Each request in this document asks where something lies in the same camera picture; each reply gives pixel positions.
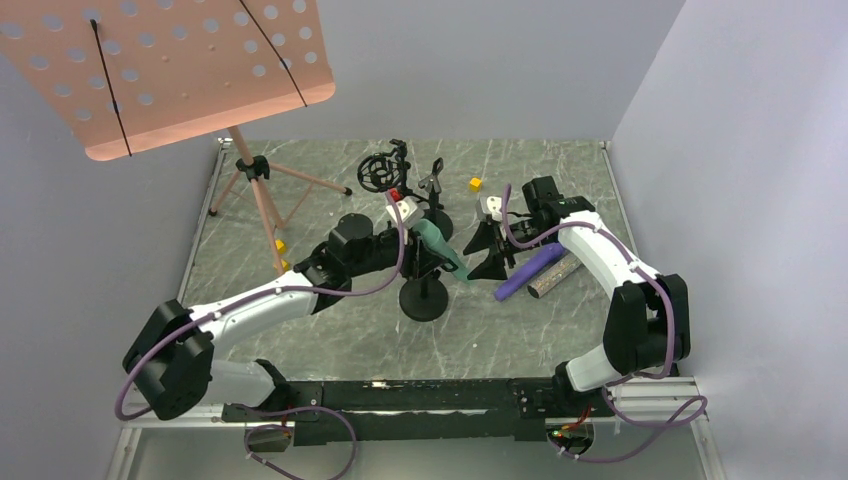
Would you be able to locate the teal toy microphone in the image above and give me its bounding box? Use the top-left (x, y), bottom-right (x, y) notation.
top-left (413, 219), bottom-right (470, 284)

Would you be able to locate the glitter silver toy microphone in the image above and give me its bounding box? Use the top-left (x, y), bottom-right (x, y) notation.
top-left (527, 255), bottom-right (582, 299)

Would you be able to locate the black shock mount tripod stand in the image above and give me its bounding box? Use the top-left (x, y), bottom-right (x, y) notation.
top-left (357, 139), bottom-right (412, 196)

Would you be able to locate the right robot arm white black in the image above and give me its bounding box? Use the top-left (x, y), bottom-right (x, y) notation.
top-left (464, 176), bottom-right (691, 397)

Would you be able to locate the black round-base clip mic stand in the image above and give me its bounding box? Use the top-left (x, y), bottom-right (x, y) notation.
top-left (418, 157), bottom-right (454, 241)

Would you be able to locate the pink perforated music stand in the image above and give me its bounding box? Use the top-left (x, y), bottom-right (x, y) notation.
top-left (1, 1), bottom-right (336, 238)

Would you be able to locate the purple toy microphone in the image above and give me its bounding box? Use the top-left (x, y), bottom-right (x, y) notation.
top-left (494, 243), bottom-right (567, 302)

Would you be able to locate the yellow cube near teal microphone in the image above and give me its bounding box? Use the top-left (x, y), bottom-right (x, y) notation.
top-left (468, 177), bottom-right (483, 193)

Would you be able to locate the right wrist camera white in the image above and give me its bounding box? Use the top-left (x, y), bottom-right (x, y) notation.
top-left (475, 196), bottom-right (503, 224)

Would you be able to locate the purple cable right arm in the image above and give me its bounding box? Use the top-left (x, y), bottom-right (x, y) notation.
top-left (500, 184), bottom-right (709, 465)

